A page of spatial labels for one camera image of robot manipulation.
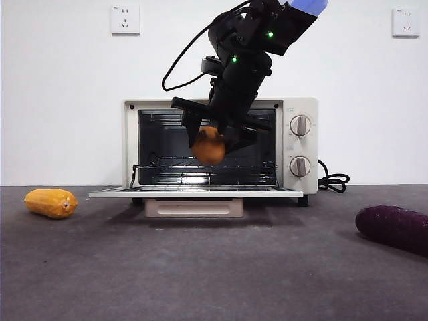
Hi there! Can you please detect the brown round potato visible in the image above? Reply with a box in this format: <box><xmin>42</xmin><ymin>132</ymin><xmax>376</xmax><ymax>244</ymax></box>
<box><xmin>190</xmin><ymin>126</ymin><xmax>225</xmax><ymax>165</ymax></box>

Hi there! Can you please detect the glass oven door with handle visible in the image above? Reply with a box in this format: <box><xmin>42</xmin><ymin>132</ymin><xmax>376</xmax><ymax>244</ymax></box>
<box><xmin>88</xmin><ymin>186</ymin><xmax>304</xmax><ymax>219</ymax></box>

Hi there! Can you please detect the cream Toshiba toaster oven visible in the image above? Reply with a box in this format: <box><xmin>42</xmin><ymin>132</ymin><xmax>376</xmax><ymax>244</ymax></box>
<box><xmin>122</xmin><ymin>96</ymin><xmax>319</xmax><ymax>208</ymax></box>

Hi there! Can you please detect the cream oven knob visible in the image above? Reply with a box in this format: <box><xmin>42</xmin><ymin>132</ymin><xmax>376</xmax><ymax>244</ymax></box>
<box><xmin>289</xmin><ymin>156</ymin><xmax>312</xmax><ymax>178</ymax></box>
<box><xmin>289</xmin><ymin>115</ymin><xmax>312</xmax><ymax>138</ymax></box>

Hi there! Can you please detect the purple sweet potato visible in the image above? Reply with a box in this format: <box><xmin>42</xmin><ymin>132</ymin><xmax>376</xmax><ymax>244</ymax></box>
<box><xmin>354</xmin><ymin>205</ymin><xmax>428</xmax><ymax>258</ymax></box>

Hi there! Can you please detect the yellow corn cob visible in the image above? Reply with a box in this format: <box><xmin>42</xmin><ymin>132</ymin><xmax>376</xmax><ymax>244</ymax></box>
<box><xmin>23</xmin><ymin>189</ymin><xmax>79</xmax><ymax>220</ymax></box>

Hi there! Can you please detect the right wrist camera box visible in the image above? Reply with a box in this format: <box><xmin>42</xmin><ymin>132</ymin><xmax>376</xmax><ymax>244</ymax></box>
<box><xmin>199</xmin><ymin>56</ymin><xmax>222</xmax><ymax>74</ymax></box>

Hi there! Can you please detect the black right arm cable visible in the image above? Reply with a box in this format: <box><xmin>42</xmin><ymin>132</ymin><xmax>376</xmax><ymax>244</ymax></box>
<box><xmin>161</xmin><ymin>0</ymin><xmax>250</xmax><ymax>92</ymax></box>

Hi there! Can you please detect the black oven power cable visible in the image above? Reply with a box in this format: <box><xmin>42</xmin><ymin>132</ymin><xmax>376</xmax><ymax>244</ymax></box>
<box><xmin>316</xmin><ymin>159</ymin><xmax>351</xmax><ymax>194</ymax></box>

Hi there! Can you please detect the white wall socket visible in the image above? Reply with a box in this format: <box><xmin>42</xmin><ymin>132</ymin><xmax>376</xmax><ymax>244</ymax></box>
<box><xmin>391</xmin><ymin>8</ymin><xmax>421</xmax><ymax>39</ymax></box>
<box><xmin>110</xmin><ymin>5</ymin><xmax>141</xmax><ymax>37</ymax></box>

